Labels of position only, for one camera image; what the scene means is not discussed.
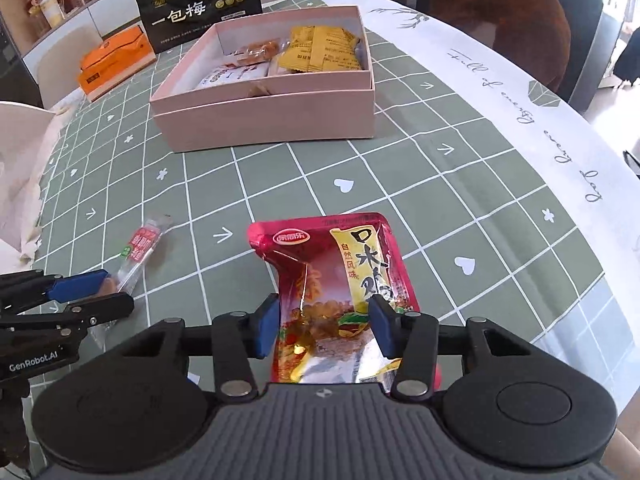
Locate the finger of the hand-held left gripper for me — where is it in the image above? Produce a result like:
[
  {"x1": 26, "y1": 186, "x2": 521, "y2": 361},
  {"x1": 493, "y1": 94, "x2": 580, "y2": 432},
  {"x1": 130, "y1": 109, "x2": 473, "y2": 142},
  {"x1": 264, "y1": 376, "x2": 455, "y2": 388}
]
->
[
  {"x1": 30, "y1": 291, "x2": 136, "y2": 337},
  {"x1": 0, "y1": 268, "x2": 111, "y2": 311}
]

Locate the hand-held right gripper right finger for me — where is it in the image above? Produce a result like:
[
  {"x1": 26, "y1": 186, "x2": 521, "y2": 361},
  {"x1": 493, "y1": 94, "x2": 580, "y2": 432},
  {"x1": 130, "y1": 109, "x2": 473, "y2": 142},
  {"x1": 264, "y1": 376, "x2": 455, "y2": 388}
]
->
[{"x1": 369, "y1": 296, "x2": 533, "y2": 402}]

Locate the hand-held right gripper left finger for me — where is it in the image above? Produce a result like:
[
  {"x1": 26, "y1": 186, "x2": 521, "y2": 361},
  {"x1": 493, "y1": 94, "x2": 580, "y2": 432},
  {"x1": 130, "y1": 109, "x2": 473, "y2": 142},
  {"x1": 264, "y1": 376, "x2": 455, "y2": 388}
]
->
[{"x1": 120, "y1": 294, "x2": 281, "y2": 401}]

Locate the red chestnut snack packet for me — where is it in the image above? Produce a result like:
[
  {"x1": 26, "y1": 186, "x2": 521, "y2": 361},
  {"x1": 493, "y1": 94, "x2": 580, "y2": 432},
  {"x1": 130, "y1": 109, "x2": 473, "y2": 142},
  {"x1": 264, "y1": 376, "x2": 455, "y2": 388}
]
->
[{"x1": 246, "y1": 212, "x2": 444, "y2": 395}]

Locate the clear sausage snack packet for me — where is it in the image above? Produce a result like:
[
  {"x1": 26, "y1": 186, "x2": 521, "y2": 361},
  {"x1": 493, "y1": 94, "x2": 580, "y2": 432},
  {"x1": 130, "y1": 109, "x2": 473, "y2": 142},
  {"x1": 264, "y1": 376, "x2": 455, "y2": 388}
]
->
[{"x1": 91, "y1": 213, "x2": 174, "y2": 347}]

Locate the pink cardboard box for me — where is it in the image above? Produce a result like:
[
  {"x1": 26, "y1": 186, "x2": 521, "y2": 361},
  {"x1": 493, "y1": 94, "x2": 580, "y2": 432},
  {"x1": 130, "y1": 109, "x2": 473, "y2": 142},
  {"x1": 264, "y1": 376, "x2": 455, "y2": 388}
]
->
[{"x1": 148, "y1": 4, "x2": 377, "y2": 153}]

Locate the yellow snack packet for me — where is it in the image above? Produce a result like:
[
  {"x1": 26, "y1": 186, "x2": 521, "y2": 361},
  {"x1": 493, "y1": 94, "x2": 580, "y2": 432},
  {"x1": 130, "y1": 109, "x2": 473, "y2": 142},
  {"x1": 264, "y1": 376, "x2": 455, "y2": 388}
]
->
[
  {"x1": 320, "y1": 25, "x2": 362, "y2": 53},
  {"x1": 276, "y1": 27, "x2": 363, "y2": 76}
]

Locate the white crumpled cloth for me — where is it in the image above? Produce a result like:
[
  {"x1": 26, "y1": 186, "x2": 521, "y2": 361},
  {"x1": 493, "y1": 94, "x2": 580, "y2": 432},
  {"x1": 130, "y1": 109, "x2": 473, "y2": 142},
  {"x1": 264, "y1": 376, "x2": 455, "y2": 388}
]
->
[{"x1": 0, "y1": 102, "x2": 81, "y2": 263}]

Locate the green checked tablecloth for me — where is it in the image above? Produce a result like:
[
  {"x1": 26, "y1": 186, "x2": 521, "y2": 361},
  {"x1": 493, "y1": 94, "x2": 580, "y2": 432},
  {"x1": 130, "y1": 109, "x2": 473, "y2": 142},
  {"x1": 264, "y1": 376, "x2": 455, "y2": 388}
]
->
[{"x1": 0, "y1": 0, "x2": 640, "y2": 461}]

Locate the orange gift box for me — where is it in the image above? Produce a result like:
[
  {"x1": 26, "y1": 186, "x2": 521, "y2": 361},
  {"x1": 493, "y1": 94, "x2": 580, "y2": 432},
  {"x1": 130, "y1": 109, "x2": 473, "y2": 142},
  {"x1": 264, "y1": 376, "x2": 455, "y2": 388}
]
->
[{"x1": 77, "y1": 27, "x2": 157, "y2": 103}]

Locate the white snack packet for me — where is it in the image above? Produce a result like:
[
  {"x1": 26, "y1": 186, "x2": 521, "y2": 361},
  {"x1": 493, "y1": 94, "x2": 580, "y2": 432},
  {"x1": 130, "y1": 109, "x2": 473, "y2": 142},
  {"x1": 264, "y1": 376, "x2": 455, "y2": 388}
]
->
[{"x1": 191, "y1": 62, "x2": 269, "y2": 92}]

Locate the cup with pink lid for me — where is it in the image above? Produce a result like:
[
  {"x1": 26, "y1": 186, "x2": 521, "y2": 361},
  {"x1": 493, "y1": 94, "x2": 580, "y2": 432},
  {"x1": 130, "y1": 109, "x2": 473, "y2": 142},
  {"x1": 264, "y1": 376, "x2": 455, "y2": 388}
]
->
[{"x1": 29, "y1": 0, "x2": 65, "y2": 37}]

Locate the orange brown snack packet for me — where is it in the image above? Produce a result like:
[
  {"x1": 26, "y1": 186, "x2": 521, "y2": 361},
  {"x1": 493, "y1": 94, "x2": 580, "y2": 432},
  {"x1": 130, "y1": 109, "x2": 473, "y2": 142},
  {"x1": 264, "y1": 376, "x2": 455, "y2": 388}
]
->
[{"x1": 231, "y1": 38, "x2": 282, "y2": 67}]

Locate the black plum gift box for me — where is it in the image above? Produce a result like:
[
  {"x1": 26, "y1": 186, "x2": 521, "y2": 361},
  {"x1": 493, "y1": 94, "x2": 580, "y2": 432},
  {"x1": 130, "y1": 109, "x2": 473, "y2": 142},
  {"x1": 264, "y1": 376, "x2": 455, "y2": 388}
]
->
[{"x1": 133, "y1": 0, "x2": 264, "y2": 56}]

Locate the brown upholstered chair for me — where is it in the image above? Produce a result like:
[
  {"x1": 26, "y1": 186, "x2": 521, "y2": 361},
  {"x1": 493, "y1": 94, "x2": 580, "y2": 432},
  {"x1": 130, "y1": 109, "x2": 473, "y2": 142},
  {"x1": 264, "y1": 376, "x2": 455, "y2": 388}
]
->
[{"x1": 429, "y1": 0, "x2": 572, "y2": 107}]

